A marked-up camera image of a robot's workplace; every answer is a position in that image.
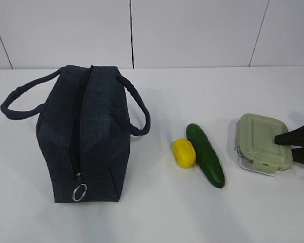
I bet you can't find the glass container with green lid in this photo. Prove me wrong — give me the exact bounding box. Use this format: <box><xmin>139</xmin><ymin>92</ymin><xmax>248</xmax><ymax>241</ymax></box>
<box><xmin>235</xmin><ymin>113</ymin><xmax>293</xmax><ymax>176</ymax></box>

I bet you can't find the green cucumber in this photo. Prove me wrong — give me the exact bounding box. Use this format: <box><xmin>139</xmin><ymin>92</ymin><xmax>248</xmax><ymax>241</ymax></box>
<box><xmin>186</xmin><ymin>123</ymin><xmax>225</xmax><ymax>188</ymax></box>

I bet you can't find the yellow lemon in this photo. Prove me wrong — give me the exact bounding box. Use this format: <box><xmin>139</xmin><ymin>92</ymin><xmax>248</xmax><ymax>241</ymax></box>
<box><xmin>172</xmin><ymin>138</ymin><xmax>196</xmax><ymax>169</ymax></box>

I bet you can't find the dark navy fabric lunch bag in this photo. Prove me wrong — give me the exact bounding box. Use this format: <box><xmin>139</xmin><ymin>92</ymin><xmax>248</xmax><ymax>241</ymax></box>
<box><xmin>1</xmin><ymin>65</ymin><xmax>151</xmax><ymax>203</ymax></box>

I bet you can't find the silver zipper pull ring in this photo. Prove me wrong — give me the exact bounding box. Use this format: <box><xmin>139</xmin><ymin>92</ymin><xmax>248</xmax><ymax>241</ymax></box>
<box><xmin>72</xmin><ymin>183</ymin><xmax>88</xmax><ymax>203</ymax></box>

